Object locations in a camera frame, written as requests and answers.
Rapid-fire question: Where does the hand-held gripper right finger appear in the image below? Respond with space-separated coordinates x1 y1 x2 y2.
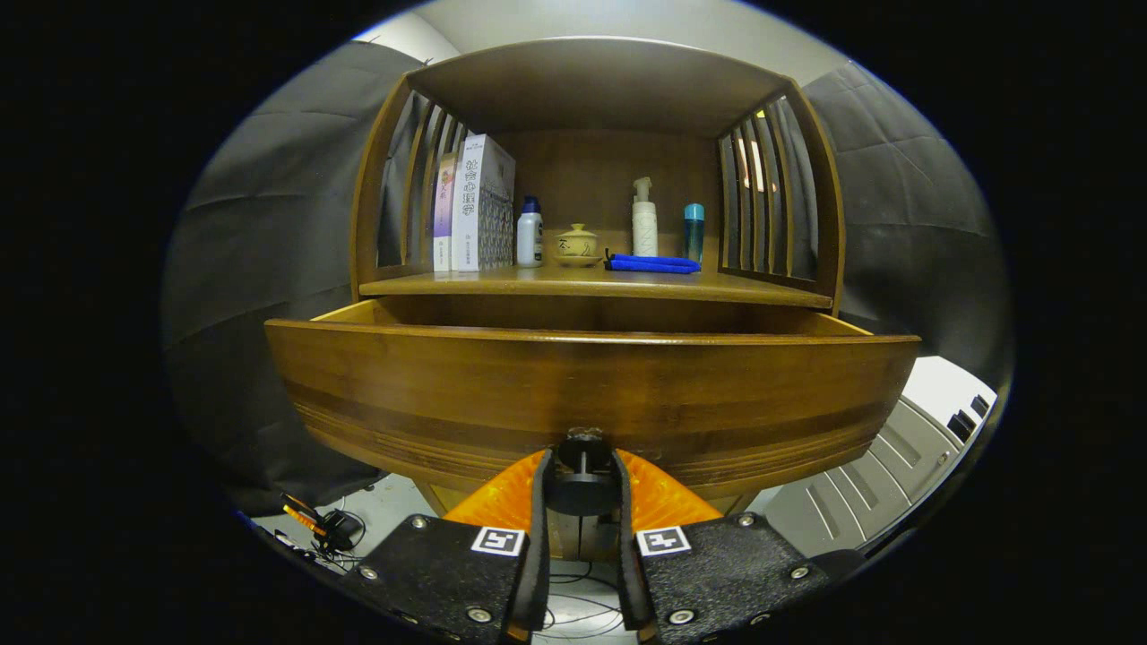
612 448 830 644

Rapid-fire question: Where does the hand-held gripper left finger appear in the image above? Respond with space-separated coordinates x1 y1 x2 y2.
345 448 552 644

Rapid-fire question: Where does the brown wooden drawer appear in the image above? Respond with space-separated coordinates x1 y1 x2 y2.
264 296 922 516

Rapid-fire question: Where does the wooden countertop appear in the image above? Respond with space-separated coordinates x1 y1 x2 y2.
358 264 834 310

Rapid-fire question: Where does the brown wooden cabinet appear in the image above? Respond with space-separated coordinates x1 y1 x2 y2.
349 36 846 561

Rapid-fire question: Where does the black power adapter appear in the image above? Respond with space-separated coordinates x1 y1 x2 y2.
314 509 359 552

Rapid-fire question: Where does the orange black tool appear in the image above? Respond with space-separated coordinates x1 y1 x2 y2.
280 492 325 537

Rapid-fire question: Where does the blue folded cloth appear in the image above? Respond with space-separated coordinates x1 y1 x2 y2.
605 254 703 274

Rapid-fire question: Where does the yellow lidded teacup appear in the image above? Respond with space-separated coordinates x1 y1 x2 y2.
556 223 599 259

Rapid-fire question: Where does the white bottle blue cap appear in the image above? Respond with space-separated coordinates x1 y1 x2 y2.
516 195 545 268

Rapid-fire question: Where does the white pump bottle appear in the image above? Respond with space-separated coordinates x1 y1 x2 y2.
632 176 659 258

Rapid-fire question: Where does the pink book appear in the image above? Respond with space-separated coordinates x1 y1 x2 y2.
433 152 460 272

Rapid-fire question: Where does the thick white book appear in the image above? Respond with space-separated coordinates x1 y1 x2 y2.
451 134 517 272

